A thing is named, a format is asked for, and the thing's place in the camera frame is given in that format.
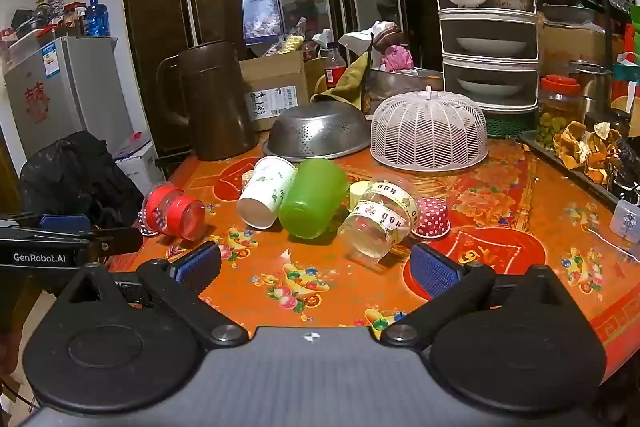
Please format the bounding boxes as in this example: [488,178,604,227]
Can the dark metal tray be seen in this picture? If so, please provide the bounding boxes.
[519,129,640,214]

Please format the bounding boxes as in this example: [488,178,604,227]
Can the green plastic cup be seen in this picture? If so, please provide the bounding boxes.
[278,158,350,240]

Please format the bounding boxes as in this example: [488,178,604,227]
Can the glass jar with red lid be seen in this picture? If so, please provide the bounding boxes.
[537,75,584,148]

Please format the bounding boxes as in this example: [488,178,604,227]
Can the metal colander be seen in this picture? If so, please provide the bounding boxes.
[262,101,372,158]

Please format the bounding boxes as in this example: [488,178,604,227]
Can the blue water bottle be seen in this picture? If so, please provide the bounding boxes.
[85,0,110,37]

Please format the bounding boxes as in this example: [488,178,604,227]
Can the metal canister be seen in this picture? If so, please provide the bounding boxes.
[569,60,614,114]

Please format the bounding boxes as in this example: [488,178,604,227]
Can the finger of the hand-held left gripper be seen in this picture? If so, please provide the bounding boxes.
[0,213,94,236]
[82,226,145,264]

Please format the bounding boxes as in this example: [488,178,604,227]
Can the yellow snack packet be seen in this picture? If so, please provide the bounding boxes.
[262,19,307,58]

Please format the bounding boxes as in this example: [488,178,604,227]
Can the white plastic food cover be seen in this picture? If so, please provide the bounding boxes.
[370,85,490,173]

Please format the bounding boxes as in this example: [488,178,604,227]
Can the metal cooking pot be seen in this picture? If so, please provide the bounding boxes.
[12,4,57,36]

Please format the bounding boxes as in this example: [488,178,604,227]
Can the pink cloth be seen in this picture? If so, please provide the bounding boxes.
[381,45,417,73]

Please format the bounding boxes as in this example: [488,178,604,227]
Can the red-label sauce bottle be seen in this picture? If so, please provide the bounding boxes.
[325,42,347,94]

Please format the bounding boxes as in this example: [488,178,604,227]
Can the grey refrigerator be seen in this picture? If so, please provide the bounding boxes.
[3,36,134,159]

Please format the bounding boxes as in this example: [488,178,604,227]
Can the red transparent plastic cup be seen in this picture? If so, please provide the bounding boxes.
[136,181,207,242]

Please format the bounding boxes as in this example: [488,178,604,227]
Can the white plastic bag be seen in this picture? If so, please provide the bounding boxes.
[338,20,402,54]

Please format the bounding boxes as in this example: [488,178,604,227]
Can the tiered white dish rack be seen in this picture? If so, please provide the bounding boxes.
[425,0,542,138]

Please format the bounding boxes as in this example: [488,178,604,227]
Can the white carton box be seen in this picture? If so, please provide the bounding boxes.
[114,138,159,196]

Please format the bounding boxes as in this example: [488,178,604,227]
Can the olive green cloth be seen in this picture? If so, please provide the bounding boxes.
[310,54,371,110]

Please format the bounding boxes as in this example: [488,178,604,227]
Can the orange floral tablecloth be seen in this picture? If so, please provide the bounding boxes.
[107,131,640,384]

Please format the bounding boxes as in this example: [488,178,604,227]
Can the white plate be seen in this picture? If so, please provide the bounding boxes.
[455,78,524,98]

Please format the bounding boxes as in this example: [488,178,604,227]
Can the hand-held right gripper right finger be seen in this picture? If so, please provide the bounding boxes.
[380,242,586,349]

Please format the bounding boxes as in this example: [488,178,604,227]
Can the pile of dried orange peels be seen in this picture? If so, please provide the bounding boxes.
[552,121,627,186]

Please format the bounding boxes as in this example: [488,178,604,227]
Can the green plastic basket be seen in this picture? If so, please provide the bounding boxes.
[484,109,539,138]

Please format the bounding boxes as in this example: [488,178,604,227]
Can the cardboard box with label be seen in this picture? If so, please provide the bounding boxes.
[238,51,311,133]

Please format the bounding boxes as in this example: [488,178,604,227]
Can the small clear plastic container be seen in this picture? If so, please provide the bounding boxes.
[610,199,640,243]

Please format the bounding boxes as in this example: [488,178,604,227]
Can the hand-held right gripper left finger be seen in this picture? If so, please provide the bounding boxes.
[50,241,249,350]

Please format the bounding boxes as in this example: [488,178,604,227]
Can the clear plastic cup with tape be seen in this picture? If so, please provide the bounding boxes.
[337,179,417,264]

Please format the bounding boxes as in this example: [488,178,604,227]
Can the red polka-dot paper cup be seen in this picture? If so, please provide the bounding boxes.
[411,197,452,239]

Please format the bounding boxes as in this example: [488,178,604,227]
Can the blue snack bag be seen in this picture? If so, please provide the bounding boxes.
[239,0,286,46]

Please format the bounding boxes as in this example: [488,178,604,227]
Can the dark wooden wardrobe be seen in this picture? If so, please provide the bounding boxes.
[116,0,432,154]

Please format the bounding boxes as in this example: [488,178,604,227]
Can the metal basin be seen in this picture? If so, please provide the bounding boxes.
[363,67,445,116]

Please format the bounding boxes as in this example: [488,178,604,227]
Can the plain cardboard box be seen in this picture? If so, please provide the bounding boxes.
[537,23,627,78]

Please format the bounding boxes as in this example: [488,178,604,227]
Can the black plastic bag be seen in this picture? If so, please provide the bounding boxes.
[19,131,145,229]

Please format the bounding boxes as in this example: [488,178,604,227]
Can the white paper cup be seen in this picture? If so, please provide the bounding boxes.
[236,156,298,229]

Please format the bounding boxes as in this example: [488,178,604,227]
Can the brown plastic pitcher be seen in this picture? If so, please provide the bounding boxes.
[156,40,259,162]

